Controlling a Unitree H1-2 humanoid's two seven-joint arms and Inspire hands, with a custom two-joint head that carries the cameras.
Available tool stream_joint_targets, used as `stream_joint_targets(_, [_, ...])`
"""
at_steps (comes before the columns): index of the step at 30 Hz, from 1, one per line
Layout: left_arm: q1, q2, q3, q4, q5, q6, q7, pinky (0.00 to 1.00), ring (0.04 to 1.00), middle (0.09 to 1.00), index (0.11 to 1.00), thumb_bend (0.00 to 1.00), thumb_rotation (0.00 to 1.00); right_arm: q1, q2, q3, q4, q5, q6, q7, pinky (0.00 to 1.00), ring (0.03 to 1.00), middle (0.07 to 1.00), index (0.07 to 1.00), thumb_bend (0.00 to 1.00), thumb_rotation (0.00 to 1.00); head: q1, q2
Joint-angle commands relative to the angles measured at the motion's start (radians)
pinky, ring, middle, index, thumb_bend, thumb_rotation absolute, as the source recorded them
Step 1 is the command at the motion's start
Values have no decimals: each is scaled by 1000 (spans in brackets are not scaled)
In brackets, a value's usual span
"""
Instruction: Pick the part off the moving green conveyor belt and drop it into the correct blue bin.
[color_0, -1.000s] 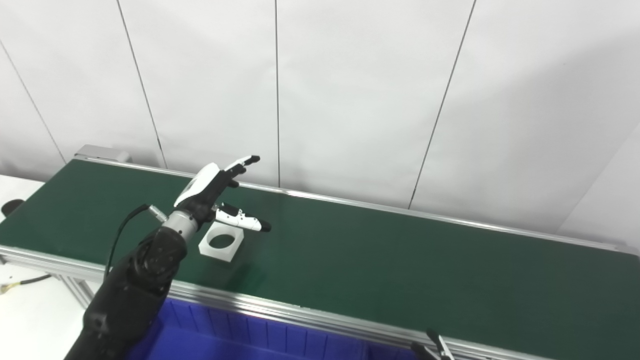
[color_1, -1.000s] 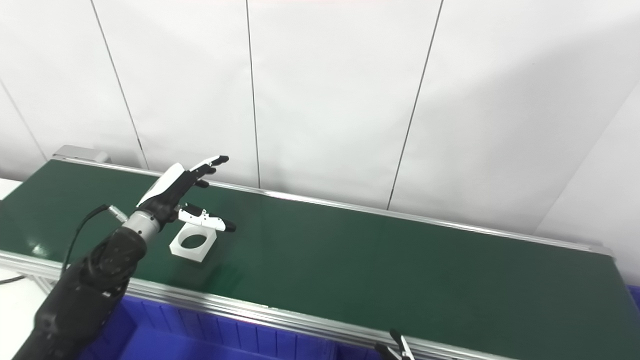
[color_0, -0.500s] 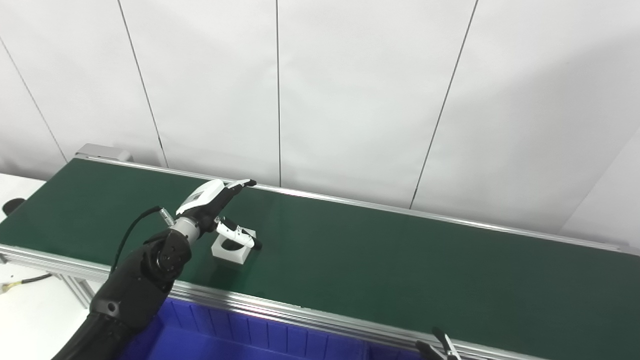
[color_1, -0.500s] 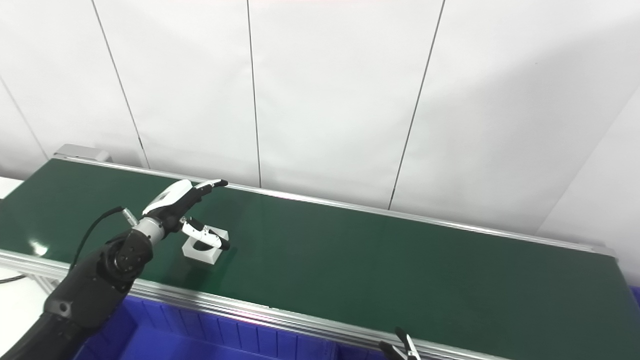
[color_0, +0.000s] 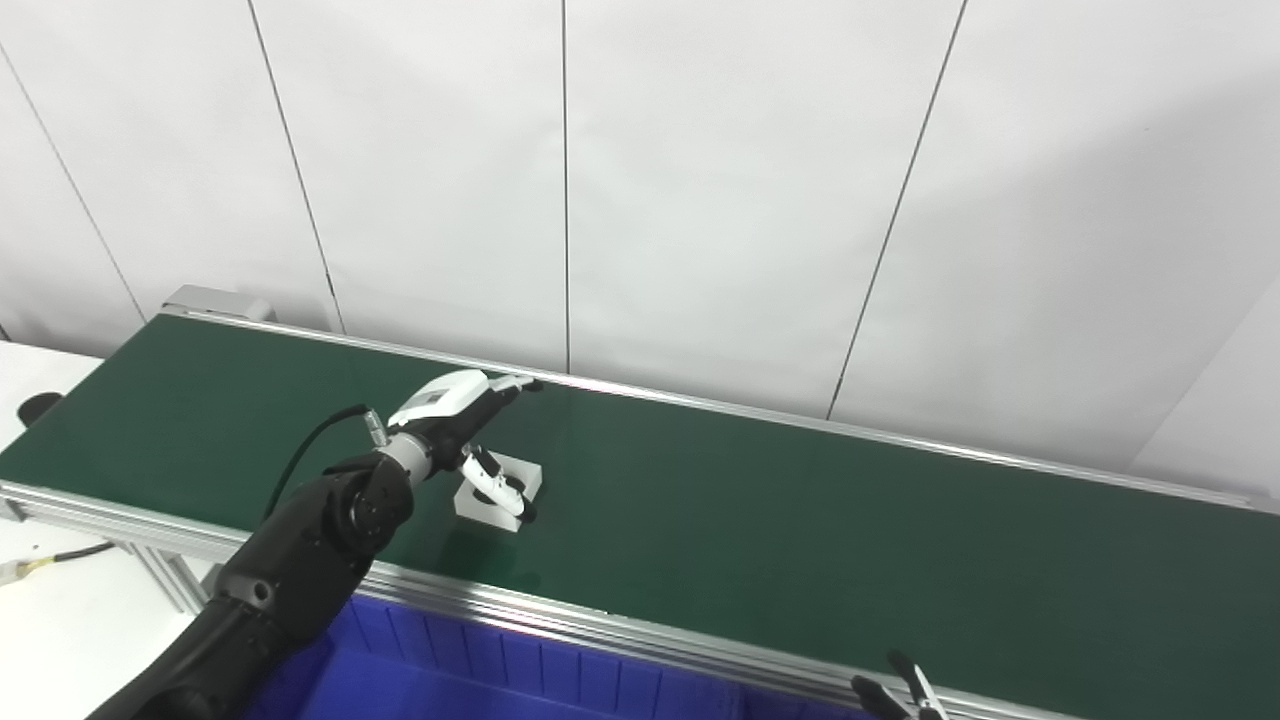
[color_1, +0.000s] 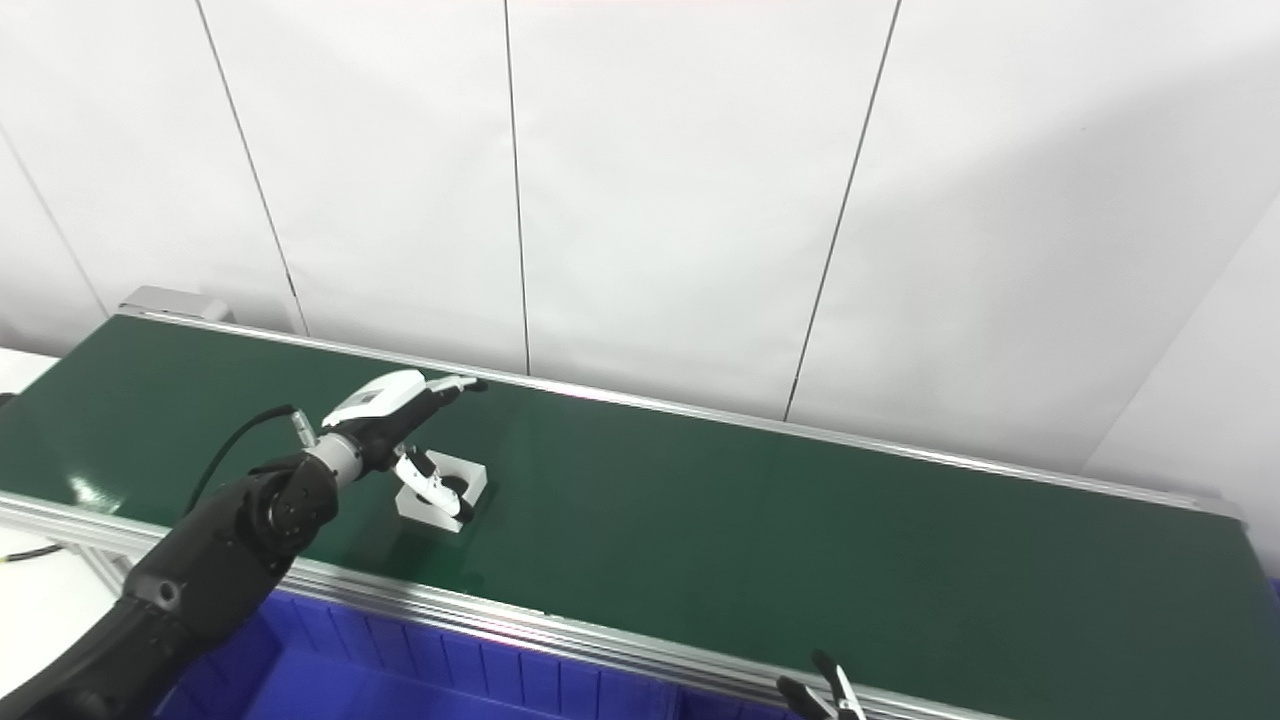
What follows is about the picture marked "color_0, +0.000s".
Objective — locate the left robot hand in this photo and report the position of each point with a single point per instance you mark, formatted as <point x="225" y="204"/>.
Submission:
<point x="450" y="400"/>

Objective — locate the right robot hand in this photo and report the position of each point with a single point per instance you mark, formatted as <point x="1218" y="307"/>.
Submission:
<point x="905" y="695"/>

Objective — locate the white square part with hole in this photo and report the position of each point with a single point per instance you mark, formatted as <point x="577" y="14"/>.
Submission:
<point x="525" y="472"/>

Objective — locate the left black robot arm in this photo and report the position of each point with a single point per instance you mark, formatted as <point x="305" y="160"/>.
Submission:
<point x="290" y="580"/>

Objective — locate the grey conveyor motor box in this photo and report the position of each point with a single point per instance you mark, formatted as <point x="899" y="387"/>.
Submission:
<point x="215" y="302"/>

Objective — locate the blue bin with white part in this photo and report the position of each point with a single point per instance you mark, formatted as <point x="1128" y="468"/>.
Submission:
<point x="470" y="670"/>

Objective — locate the aluminium conveyor leg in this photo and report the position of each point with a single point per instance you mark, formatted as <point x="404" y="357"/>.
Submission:
<point x="165" y="575"/>

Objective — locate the black round object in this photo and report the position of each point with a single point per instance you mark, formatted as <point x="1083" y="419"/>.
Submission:
<point x="40" y="408"/>

